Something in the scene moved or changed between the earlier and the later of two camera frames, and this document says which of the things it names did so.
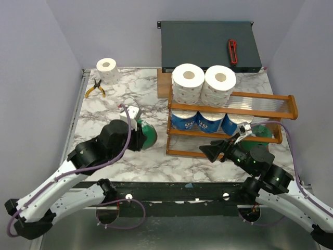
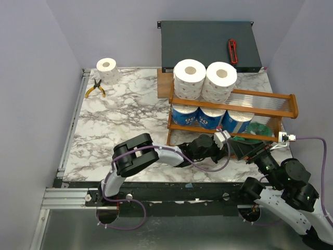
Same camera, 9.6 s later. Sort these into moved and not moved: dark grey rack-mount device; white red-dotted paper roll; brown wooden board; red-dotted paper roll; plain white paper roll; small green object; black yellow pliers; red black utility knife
Moved: small green object; red-dotted paper roll; white red-dotted paper roll
Not moved: plain white paper roll; brown wooden board; red black utility knife; black yellow pliers; dark grey rack-mount device
